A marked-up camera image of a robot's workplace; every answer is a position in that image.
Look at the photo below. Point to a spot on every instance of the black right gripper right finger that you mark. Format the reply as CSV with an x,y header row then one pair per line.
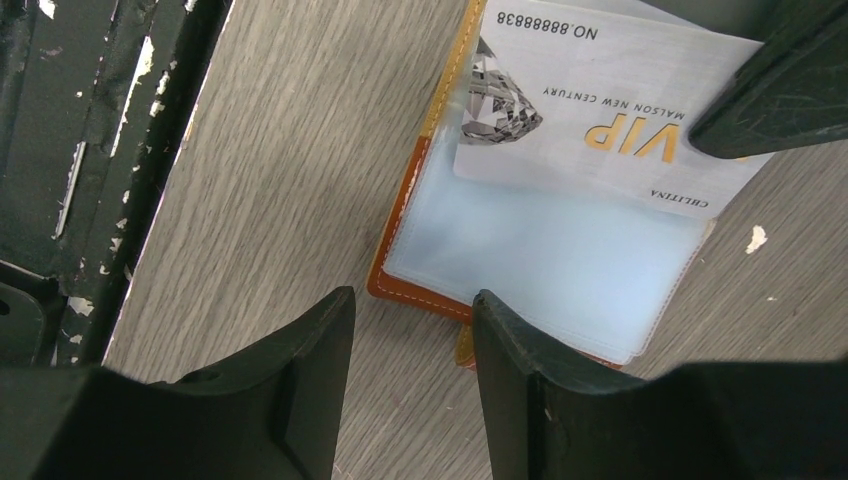
x,y
551,412

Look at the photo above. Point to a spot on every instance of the white diamond VIP card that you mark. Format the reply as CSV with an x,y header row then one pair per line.
x,y
600,95

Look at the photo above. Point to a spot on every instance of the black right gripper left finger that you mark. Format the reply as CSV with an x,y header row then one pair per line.
x,y
269,411

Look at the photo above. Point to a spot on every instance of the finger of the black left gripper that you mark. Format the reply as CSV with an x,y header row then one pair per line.
x,y
791,93

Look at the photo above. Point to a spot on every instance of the brown leather card holder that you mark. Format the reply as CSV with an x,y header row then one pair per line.
x,y
595,274

